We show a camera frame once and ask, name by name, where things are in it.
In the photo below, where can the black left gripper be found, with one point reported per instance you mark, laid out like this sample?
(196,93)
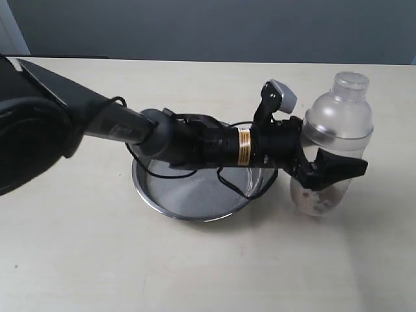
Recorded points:
(276,145)

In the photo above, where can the clear plastic shaker bottle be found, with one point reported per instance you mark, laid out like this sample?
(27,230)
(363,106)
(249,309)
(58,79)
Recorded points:
(340,122)

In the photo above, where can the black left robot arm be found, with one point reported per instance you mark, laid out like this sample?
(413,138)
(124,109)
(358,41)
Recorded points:
(44,117)

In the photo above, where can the round steel tray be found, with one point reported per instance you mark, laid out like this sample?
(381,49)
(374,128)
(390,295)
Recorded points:
(199,197)

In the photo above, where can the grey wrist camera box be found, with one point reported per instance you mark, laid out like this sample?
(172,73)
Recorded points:
(288,99)

